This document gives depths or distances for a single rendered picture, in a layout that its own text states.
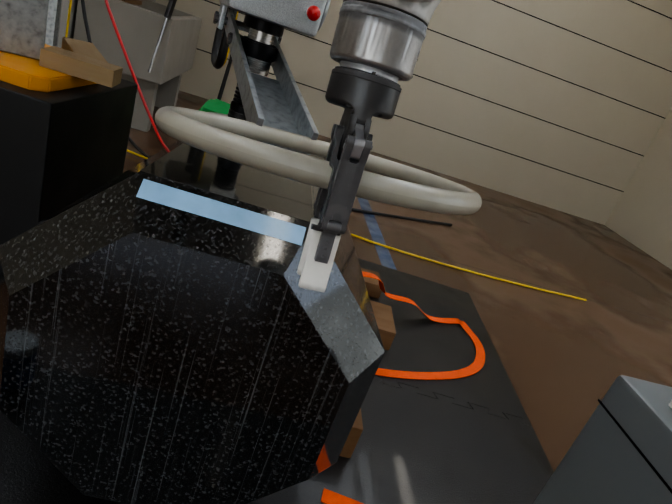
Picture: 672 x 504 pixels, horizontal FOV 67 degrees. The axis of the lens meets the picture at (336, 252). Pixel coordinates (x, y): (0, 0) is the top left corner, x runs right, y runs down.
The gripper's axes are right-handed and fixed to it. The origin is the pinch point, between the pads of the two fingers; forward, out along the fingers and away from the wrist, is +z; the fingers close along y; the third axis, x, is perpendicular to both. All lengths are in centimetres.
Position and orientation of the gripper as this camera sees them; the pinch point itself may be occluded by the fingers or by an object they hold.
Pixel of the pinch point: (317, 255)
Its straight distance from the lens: 58.2
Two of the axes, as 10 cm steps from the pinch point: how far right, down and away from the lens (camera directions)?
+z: -2.7, 9.3, 2.4
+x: -9.6, -2.3, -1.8
